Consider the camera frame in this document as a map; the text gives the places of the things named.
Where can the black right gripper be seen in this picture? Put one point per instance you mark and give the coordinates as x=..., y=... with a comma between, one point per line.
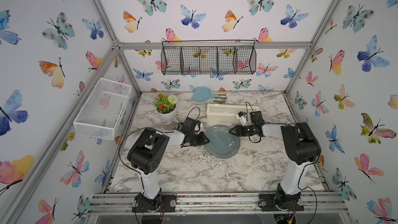
x=238, y=128

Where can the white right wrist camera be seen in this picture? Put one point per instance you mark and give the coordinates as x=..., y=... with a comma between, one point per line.
x=242, y=117

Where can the black wire wall basket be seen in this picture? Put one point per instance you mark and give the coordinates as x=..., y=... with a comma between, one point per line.
x=208, y=57

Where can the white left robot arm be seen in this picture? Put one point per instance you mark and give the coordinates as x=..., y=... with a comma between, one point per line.
x=146, y=154

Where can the white mesh wall basket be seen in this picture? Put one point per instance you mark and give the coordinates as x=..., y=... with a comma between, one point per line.
x=102, y=112

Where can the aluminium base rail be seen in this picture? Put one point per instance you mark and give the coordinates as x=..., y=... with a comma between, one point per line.
x=218, y=203

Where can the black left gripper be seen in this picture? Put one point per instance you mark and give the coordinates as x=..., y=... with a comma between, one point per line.
x=203, y=141

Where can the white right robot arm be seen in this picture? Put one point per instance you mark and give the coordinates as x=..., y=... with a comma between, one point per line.
x=302, y=150

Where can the white pot with plant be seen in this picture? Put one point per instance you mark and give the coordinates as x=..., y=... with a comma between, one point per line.
x=165, y=105

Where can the light blue dustpan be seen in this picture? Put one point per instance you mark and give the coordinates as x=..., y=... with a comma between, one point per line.
x=202, y=94

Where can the cream plastic wrap dispenser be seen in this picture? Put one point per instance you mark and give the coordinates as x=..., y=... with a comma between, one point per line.
x=224, y=114

